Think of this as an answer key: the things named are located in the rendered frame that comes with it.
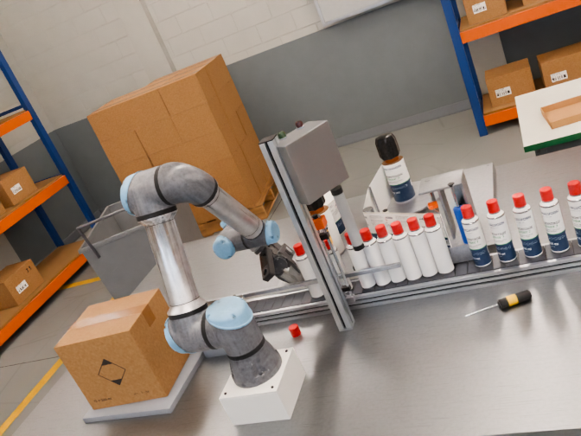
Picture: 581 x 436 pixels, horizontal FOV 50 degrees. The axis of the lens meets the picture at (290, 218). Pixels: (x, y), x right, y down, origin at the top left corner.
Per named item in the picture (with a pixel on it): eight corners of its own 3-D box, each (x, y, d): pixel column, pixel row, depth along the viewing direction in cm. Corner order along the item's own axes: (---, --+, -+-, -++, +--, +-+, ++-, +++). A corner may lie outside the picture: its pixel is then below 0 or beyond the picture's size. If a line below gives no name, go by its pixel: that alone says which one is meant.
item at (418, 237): (439, 267, 201) (420, 213, 194) (437, 276, 197) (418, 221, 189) (423, 270, 203) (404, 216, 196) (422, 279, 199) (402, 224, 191)
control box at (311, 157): (349, 177, 187) (328, 119, 180) (309, 205, 179) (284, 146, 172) (328, 176, 195) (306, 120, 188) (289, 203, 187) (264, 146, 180)
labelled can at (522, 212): (542, 247, 188) (526, 189, 181) (544, 257, 184) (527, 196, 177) (524, 251, 190) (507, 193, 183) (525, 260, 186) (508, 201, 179)
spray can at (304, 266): (328, 289, 216) (306, 239, 209) (323, 298, 212) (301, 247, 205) (314, 291, 219) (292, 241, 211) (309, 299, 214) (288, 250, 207)
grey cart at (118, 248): (152, 291, 510) (95, 188, 475) (222, 263, 504) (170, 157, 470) (131, 352, 427) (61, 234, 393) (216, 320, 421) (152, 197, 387)
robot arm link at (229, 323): (255, 354, 168) (234, 314, 163) (213, 360, 174) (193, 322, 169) (269, 326, 178) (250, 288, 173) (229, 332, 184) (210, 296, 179)
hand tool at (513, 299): (529, 295, 179) (526, 286, 178) (533, 300, 176) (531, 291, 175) (462, 318, 181) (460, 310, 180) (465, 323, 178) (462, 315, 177)
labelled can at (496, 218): (516, 253, 191) (500, 195, 184) (517, 261, 187) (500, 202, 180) (499, 256, 193) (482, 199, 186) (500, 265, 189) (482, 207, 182)
